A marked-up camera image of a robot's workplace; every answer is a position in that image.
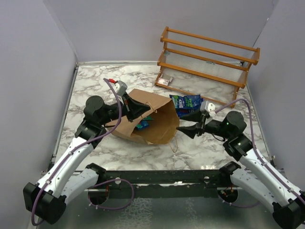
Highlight brown paper bag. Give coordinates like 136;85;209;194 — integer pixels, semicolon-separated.
112;89;180;145

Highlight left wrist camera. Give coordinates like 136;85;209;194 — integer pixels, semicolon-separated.
113;81;128;96

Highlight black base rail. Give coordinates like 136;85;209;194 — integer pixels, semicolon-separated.
90;168;236;199

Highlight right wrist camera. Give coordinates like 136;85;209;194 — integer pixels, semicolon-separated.
200;101;216;118

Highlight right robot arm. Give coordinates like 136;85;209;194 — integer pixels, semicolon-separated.
177;110;305;229

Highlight orange wooden shelf rack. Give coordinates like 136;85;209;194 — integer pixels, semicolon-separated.
154;27;260;104

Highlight blue Bonk snack bag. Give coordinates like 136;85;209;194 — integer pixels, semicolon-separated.
169;94;204;118

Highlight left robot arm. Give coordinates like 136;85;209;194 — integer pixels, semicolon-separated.
23;93;150;226

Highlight small red white box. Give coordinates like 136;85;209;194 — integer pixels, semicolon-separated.
157;77;173;86

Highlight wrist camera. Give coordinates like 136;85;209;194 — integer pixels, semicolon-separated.
113;81;128;96
200;101;216;118

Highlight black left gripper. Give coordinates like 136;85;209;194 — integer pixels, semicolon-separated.
99;92;151;125

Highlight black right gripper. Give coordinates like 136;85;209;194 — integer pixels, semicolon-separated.
176;106;231;138

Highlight teal snack packet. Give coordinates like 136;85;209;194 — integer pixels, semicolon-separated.
135;116;153;130

